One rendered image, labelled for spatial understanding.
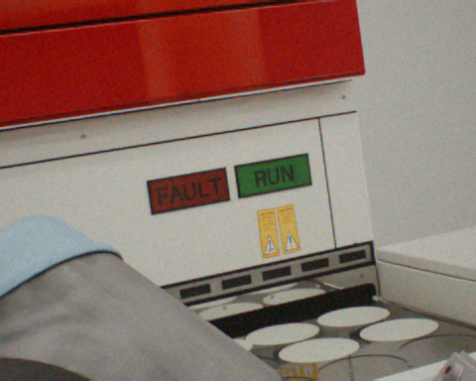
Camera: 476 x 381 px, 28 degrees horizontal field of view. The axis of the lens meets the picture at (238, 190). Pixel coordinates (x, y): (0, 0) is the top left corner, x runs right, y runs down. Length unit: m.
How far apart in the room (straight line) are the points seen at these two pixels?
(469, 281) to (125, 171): 0.48
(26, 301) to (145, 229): 0.97
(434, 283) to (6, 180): 0.59
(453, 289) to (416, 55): 2.03
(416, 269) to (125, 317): 1.03
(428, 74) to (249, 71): 2.01
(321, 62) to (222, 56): 0.15
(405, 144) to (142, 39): 2.05
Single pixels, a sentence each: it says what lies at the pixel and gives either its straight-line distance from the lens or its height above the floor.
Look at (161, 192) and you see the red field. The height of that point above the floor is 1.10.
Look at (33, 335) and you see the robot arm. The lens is 0.34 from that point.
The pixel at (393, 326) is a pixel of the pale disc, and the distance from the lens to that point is 1.26.
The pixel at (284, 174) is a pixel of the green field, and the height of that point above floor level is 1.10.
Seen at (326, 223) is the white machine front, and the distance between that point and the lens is 1.42.
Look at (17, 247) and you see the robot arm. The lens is 0.36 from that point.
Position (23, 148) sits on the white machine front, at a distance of 1.28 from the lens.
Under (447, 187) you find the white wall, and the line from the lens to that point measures 3.32.
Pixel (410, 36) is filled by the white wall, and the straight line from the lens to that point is 3.26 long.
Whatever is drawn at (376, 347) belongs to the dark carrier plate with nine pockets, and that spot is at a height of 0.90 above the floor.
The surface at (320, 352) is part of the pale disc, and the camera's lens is 1.18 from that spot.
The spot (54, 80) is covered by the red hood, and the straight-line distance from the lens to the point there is 1.24.
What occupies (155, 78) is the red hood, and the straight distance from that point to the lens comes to 1.27.
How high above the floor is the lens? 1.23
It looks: 6 degrees down
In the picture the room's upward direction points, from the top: 8 degrees counter-clockwise
